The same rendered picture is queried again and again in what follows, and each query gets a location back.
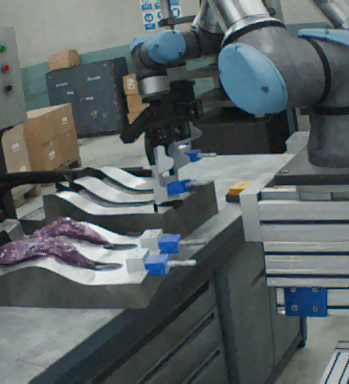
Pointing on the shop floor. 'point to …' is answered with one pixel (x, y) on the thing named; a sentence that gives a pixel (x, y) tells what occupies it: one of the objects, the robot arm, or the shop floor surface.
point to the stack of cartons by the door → (133, 97)
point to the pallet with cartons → (52, 139)
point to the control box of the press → (1, 100)
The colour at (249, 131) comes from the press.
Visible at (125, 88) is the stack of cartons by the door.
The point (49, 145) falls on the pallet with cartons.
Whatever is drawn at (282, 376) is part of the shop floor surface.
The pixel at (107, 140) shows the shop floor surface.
